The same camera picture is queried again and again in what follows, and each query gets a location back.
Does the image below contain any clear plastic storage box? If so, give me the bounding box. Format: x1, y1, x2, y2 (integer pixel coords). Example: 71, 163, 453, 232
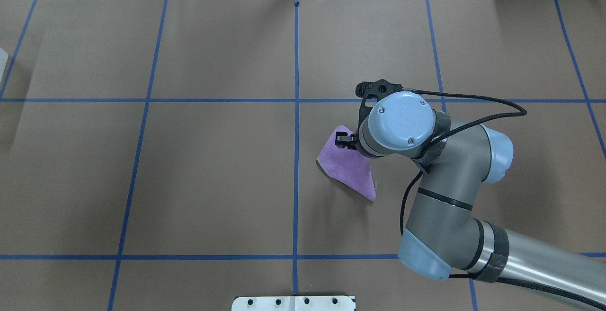
0, 48, 9, 81

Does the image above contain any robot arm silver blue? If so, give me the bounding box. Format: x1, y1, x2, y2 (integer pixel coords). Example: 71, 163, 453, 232
335, 87, 605, 311

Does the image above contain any purple cloth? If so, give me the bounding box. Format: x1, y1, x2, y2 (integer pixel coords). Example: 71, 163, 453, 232
316, 125, 376, 201

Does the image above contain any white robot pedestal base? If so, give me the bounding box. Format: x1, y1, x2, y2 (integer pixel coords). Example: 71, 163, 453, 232
231, 295, 357, 311

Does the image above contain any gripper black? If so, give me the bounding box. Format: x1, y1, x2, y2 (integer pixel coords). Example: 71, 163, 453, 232
335, 132, 367, 156

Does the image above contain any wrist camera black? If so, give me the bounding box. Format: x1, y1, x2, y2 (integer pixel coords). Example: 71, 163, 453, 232
355, 80, 403, 125

